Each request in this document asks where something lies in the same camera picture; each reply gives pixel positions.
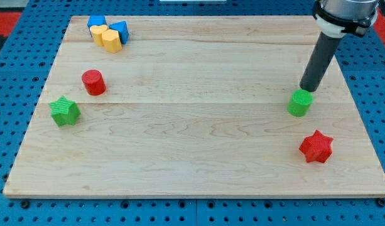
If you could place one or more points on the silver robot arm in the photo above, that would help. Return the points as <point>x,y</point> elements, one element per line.
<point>336,18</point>

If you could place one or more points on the wooden board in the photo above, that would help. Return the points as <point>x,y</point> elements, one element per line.
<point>194,107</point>

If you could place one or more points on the red cylinder block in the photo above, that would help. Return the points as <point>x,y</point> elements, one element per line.
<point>93,82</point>

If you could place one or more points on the green cylinder block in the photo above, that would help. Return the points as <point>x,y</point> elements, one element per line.
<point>300,103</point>

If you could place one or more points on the yellow hexagon block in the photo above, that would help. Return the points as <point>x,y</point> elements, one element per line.
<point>111,41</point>

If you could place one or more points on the blue triangle block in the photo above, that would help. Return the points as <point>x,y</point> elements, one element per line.
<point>121,28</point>

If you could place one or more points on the yellow heart block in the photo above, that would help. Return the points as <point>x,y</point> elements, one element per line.
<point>96,31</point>

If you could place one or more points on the green star block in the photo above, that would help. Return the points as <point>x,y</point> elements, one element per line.
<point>64,111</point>

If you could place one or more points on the red star block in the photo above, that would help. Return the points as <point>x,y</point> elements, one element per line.
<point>317,147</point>

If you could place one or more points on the blue cube block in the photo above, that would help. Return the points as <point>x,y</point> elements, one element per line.
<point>96,20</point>

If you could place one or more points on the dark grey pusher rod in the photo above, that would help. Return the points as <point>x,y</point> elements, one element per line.
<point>319,61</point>

